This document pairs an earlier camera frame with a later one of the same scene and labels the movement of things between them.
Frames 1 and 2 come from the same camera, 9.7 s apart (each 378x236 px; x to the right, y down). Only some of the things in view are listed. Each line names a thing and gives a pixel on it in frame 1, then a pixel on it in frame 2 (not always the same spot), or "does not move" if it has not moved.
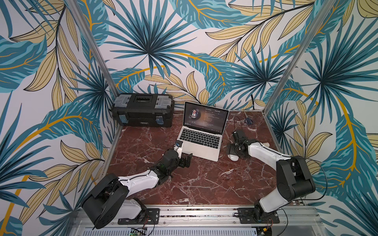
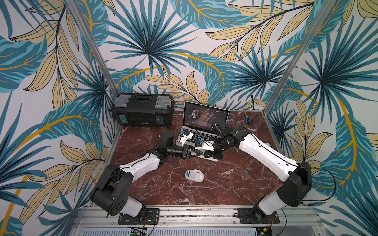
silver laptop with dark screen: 203,128 does not move
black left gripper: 183,163 → 186,152
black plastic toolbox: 143,109 does not move
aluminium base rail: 177,217 does not move
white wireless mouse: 233,157 → 195,175
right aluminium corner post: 318,23 does not move
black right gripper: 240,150 → 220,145
